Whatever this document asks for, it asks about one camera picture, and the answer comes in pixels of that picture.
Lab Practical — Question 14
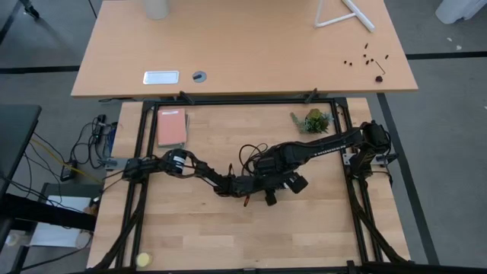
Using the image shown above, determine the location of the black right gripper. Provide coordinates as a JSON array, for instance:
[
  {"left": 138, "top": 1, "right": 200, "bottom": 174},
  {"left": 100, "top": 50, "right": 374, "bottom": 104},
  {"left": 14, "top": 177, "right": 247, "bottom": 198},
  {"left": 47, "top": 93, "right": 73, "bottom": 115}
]
[{"left": 253, "top": 146, "right": 301, "bottom": 187}]

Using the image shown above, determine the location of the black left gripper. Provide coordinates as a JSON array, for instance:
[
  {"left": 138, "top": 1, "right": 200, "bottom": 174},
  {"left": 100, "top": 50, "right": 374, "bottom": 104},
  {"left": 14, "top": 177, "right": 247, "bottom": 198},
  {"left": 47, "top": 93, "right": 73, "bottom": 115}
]
[{"left": 218, "top": 174, "right": 278, "bottom": 207}]

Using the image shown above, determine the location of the black lamp power cord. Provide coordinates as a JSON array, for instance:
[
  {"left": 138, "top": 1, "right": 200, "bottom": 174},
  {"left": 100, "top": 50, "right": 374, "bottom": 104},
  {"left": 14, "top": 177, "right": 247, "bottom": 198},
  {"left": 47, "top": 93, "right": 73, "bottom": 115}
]
[{"left": 238, "top": 142, "right": 271, "bottom": 176}]

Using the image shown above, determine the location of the potted green succulent plant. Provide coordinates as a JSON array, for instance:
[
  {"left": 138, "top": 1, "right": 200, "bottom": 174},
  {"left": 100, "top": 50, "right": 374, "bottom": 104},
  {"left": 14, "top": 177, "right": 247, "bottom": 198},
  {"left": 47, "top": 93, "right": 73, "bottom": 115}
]
[{"left": 290, "top": 108, "right": 335, "bottom": 135}]

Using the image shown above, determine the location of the pink notebook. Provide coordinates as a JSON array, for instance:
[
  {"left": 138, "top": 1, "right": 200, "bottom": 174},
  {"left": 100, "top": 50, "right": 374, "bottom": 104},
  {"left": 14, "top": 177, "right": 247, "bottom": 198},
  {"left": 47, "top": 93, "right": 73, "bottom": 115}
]
[{"left": 156, "top": 108, "right": 190, "bottom": 149}]

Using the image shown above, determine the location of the light wooden desk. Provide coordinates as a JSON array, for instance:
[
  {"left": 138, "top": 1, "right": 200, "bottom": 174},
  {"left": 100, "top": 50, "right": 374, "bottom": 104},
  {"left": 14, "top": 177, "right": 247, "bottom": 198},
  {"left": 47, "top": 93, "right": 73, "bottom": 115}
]
[{"left": 70, "top": 0, "right": 419, "bottom": 100}]

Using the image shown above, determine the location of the small yellow candle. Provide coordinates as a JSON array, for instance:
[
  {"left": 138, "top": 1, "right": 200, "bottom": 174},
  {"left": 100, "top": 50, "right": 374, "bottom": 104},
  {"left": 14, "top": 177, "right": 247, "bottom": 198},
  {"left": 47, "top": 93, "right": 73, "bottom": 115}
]
[{"left": 135, "top": 251, "right": 154, "bottom": 268}]

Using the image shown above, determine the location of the white rectangular desk plate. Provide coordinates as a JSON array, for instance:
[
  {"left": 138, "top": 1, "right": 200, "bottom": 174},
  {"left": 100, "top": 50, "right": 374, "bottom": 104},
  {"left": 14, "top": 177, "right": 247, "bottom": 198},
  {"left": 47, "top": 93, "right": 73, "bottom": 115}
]
[{"left": 142, "top": 70, "right": 180, "bottom": 85}]

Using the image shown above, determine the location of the black power strip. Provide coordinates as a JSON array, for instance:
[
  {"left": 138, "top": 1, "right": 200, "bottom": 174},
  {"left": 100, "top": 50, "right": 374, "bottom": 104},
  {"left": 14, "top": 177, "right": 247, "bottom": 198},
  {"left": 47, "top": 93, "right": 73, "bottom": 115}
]
[{"left": 91, "top": 113, "right": 108, "bottom": 144}]

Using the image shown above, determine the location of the clear plastic cup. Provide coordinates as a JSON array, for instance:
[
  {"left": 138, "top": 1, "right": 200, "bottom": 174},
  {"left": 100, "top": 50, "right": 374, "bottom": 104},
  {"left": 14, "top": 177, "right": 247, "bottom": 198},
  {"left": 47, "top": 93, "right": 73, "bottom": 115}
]
[{"left": 75, "top": 231, "right": 92, "bottom": 250}]

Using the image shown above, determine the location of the white cylinder container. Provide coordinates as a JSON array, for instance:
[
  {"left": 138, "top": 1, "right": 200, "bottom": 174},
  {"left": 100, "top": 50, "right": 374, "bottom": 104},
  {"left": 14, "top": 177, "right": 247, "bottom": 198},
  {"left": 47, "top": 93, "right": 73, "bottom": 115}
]
[{"left": 141, "top": 0, "right": 170, "bottom": 21}]

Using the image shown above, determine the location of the black power adapter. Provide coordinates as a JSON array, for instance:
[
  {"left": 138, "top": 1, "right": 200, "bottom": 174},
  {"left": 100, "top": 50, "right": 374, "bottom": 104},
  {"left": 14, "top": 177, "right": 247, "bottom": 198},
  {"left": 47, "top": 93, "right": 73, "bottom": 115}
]
[{"left": 60, "top": 161, "right": 79, "bottom": 182}]

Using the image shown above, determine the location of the white board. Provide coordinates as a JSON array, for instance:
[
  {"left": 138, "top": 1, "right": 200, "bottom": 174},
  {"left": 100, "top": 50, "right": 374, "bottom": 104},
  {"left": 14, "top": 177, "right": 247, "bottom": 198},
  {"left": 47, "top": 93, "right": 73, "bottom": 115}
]
[{"left": 29, "top": 194, "right": 94, "bottom": 248}]

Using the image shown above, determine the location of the white bag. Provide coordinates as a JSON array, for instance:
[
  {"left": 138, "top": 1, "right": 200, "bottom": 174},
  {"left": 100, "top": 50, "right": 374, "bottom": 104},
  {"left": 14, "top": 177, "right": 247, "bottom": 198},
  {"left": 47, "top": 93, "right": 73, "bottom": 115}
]
[{"left": 435, "top": 0, "right": 487, "bottom": 25}]

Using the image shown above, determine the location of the black side table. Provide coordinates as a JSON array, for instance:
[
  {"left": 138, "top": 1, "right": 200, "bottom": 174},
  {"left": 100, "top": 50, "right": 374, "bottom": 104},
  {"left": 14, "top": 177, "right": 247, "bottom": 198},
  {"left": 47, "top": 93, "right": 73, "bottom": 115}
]
[{"left": 0, "top": 104, "right": 97, "bottom": 274}]

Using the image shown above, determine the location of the black stand leg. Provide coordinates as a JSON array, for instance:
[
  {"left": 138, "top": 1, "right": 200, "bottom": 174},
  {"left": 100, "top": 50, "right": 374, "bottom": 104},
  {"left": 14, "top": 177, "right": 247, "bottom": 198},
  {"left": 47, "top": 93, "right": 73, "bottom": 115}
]
[{"left": 17, "top": 0, "right": 41, "bottom": 20}]

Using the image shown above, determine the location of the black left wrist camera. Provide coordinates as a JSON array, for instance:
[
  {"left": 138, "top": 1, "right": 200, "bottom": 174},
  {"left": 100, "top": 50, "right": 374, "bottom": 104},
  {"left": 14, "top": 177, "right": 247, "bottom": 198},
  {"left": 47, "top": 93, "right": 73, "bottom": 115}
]
[{"left": 234, "top": 175, "right": 259, "bottom": 193}]

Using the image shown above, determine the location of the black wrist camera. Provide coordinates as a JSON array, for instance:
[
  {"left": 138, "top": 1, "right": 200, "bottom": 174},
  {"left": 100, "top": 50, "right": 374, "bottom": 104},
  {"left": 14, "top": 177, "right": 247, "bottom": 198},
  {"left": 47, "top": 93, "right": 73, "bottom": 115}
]
[
  {"left": 287, "top": 173, "right": 309, "bottom": 194},
  {"left": 234, "top": 175, "right": 259, "bottom": 193}
]

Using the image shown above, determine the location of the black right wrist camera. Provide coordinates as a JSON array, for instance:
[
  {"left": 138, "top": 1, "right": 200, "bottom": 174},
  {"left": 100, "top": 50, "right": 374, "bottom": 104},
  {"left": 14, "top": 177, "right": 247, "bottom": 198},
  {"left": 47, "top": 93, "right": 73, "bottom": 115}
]
[{"left": 287, "top": 173, "right": 309, "bottom": 194}]

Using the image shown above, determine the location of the black aluminium frame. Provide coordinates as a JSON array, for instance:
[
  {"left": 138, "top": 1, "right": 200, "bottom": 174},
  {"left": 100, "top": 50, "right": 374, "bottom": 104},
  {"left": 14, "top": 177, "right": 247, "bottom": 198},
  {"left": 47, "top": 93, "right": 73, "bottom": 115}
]
[{"left": 86, "top": 97, "right": 414, "bottom": 274}]

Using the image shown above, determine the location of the white triangular frame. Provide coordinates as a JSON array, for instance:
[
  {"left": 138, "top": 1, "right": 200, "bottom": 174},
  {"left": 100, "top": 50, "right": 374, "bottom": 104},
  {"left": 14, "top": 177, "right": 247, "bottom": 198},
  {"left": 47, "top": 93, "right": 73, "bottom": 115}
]
[{"left": 314, "top": 0, "right": 377, "bottom": 33}]

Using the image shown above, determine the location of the yellow cable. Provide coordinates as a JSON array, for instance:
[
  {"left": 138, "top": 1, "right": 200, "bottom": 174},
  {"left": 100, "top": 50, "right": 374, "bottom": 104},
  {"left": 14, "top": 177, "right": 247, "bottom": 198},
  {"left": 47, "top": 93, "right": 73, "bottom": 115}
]
[{"left": 30, "top": 137, "right": 102, "bottom": 184}]

